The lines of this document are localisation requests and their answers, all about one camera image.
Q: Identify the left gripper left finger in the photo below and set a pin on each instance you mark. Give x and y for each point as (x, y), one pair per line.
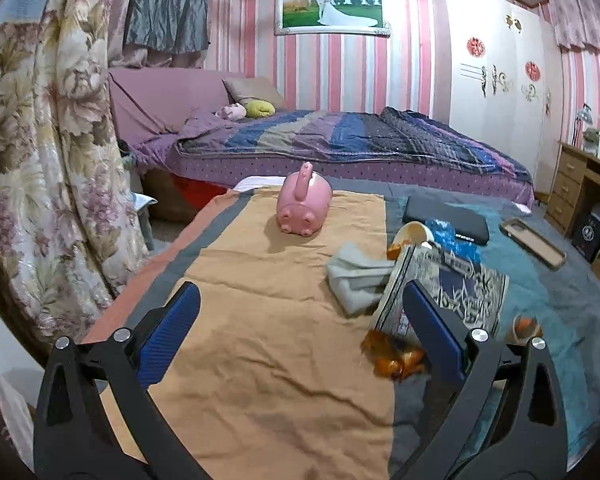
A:
(73, 437)

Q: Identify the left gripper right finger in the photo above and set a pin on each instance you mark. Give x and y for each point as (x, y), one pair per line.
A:
(527, 438)

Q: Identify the small orange fruit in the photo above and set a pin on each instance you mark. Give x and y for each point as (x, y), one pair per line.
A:
(523, 330)

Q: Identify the grey patterned snack bag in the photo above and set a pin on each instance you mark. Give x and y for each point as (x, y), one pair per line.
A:
(473, 291)

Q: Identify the orange plastic wrapper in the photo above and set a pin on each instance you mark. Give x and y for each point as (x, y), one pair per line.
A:
(391, 361)

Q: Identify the blue plastic bag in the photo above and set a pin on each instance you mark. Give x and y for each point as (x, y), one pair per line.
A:
(445, 236)

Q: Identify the grey teal bed cover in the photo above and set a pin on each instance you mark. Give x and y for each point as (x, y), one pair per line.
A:
(566, 302)

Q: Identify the beige phone case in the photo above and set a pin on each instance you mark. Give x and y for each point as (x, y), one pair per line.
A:
(534, 243)

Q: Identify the orange towel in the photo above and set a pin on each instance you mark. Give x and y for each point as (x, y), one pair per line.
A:
(270, 382)

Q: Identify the black box under desk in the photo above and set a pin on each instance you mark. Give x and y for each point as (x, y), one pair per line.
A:
(586, 237)

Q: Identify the black wallet case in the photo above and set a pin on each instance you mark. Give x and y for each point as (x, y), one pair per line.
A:
(468, 225)

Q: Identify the grey folded cloth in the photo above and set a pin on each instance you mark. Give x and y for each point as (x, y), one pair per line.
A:
(356, 280)

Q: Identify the white round cup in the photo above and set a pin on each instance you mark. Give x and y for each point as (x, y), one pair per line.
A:
(412, 233)

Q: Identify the floral curtain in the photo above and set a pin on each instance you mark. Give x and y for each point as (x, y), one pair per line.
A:
(70, 238)

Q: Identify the wooden desk with drawers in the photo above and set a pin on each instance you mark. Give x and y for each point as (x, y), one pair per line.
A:
(575, 191)

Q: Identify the large purple bed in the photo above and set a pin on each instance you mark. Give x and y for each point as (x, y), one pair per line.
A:
(169, 120)

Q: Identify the pink piggy bank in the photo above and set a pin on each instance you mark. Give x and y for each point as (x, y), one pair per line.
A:
(303, 202)

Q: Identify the striped purple blue blanket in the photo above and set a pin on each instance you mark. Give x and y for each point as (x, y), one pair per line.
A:
(345, 138)

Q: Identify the pink plush toy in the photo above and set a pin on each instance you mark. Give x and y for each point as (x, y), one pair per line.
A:
(233, 113)

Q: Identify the yellow plush toy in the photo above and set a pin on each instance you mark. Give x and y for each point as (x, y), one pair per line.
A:
(259, 109)

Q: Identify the white wardrobe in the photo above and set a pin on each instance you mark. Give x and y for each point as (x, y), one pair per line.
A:
(498, 79)

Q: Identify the beige pillow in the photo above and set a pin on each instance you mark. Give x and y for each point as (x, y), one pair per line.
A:
(244, 90)

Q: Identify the pink window valance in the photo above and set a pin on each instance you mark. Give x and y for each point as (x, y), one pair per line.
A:
(576, 23)

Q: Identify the grey hanging garment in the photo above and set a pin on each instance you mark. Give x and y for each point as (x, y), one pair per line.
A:
(168, 26)

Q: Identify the framed wedding photo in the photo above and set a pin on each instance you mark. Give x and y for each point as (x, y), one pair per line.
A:
(356, 17)

